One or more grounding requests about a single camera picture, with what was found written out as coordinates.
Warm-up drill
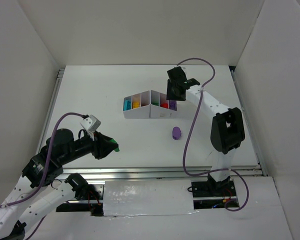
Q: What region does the green half of lego piece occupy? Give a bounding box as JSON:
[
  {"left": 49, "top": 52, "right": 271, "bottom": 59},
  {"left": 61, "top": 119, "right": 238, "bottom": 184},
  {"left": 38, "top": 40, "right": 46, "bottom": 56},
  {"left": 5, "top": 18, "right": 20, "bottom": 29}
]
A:
[{"left": 110, "top": 138, "right": 120, "bottom": 152}]

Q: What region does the red lego brick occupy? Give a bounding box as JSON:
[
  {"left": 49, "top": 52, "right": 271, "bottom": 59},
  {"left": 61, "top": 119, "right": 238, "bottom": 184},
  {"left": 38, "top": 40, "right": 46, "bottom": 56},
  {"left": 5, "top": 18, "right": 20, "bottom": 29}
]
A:
[{"left": 160, "top": 102, "right": 169, "bottom": 109}]

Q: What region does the green curved lego brick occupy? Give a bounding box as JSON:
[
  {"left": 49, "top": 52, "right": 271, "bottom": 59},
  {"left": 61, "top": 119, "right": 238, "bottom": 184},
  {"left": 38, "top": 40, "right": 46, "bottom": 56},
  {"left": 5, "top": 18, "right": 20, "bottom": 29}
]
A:
[{"left": 151, "top": 100, "right": 160, "bottom": 107}]

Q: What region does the yellow butterfly lego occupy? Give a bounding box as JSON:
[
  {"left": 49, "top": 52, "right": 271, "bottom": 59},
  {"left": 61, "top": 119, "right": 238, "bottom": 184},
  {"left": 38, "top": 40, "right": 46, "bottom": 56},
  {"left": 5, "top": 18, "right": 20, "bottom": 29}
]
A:
[{"left": 132, "top": 103, "right": 139, "bottom": 109}]

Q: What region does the teal frog flower lego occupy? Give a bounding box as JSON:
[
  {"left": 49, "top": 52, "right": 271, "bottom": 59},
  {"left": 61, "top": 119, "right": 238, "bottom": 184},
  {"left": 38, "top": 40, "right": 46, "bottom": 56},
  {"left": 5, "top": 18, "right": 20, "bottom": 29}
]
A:
[{"left": 123, "top": 98, "right": 132, "bottom": 111}]

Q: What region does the purple oval lego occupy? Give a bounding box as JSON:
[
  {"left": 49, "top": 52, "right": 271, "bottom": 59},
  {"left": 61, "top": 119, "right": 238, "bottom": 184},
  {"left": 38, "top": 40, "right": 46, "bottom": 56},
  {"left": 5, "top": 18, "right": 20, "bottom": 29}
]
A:
[{"left": 172, "top": 126, "right": 182, "bottom": 140}]

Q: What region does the purple and green lego piece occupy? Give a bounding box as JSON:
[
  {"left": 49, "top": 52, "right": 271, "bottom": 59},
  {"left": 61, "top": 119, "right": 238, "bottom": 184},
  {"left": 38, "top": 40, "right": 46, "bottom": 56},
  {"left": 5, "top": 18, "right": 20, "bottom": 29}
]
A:
[{"left": 169, "top": 100, "right": 177, "bottom": 111}]

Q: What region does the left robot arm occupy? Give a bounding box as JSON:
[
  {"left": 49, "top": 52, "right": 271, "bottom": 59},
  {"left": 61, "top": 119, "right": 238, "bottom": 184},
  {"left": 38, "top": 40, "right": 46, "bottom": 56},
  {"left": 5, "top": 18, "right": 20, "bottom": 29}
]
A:
[{"left": 0, "top": 128, "right": 119, "bottom": 240}]

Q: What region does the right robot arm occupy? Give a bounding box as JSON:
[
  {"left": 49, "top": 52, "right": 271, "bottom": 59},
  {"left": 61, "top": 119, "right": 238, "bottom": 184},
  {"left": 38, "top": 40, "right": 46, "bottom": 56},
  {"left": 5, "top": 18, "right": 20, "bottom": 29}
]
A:
[{"left": 166, "top": 66, "right": 245, "bottom": 192}]

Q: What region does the white divided organizer bin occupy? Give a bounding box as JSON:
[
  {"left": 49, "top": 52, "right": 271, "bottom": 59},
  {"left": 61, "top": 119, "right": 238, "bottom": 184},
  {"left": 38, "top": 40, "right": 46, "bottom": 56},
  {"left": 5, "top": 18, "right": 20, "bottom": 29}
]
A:
[{"left": 123, "top": 90, "right": 178, "bottom": 119}]

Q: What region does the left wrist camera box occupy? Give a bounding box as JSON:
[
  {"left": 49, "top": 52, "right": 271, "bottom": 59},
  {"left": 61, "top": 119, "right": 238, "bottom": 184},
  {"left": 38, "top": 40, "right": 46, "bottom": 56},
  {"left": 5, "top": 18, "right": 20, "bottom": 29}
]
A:
[{"left": 80, "top": 114, "right": 101, "bottom": 139}]

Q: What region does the aluminium frame rail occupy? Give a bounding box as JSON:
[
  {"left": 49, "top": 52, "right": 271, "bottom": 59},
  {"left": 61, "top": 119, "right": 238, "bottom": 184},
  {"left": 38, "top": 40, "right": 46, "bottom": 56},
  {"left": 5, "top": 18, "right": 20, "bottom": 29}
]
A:
[{"left": 49, "top": 65, "right": 268, "bottom": 181}]

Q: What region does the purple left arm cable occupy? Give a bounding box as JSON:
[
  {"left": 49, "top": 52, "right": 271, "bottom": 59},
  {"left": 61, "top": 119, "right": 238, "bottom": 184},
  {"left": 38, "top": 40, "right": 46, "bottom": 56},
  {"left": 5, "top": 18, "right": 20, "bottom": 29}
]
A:
[{"left": 0, "top": 112, "right": 90, "bottom": 240}]

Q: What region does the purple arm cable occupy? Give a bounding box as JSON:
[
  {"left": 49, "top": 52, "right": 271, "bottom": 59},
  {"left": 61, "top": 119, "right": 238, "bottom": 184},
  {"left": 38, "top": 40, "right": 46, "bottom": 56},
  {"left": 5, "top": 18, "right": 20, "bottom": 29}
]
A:
[
  {"left": 0, "top": 112, "right": 90, "bottom": 240},
  {"left": 177, "top": 57, "right": 250, "bottom": 212}
]

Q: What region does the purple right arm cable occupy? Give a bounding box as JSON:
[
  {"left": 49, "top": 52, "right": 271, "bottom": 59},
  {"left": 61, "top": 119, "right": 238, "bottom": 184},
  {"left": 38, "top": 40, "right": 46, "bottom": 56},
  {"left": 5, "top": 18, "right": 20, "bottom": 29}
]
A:
[{"left": 177, "top": 57, "right": 250, "bottom": 212}]

